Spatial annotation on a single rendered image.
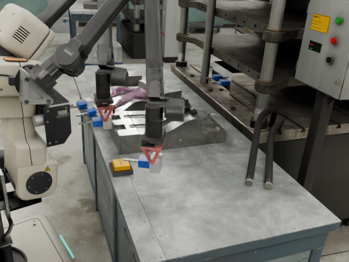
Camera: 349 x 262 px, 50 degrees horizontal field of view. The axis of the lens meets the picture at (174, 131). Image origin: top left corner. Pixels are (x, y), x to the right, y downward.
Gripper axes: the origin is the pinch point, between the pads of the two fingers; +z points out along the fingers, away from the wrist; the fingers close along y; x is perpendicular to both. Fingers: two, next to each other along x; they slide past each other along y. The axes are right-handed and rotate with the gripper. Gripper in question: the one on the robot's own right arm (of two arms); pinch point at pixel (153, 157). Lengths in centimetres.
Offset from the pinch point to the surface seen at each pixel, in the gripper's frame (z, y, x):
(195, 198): 15.2, 0.7, -15.4
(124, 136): 6.2, 25.6, 17.6
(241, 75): 2, 113, -31
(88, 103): 7, 60, 46
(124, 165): 11.0, 11.0, 13.6
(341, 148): 35, 94, -92
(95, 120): -0.4, 24.1, 29.0
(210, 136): 11.7, 44.5, -17.4
